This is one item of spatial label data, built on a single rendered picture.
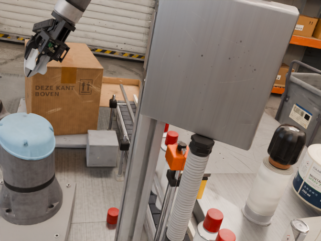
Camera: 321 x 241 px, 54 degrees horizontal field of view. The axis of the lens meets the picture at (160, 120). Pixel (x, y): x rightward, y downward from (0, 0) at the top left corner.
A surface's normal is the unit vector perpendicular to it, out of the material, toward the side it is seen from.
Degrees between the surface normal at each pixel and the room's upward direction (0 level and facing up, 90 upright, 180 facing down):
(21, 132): 6
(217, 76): 90
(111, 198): 0
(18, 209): 74
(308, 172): 90
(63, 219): 3
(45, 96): 90
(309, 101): 94
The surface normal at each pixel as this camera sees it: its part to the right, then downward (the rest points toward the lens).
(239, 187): 0.18, -0.87
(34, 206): 0.43, 0.20
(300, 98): -0.90, 0.10
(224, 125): -0.34, 0.37
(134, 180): 0.25, 0.48
